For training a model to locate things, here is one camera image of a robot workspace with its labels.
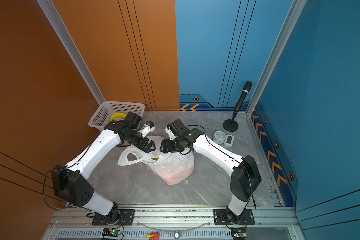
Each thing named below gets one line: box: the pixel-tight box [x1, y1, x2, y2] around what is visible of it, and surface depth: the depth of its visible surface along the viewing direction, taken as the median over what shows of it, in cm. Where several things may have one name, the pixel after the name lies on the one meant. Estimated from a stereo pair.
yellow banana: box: [110, 112, 127, 122], surface depth 118 cm
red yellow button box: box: [144, 232, 160, 240], surface depth 69 cm
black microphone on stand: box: [222, 81, 253, 132], surface depth 96 cm
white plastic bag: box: [117, 140, 195, 185], surface depth 81 cm
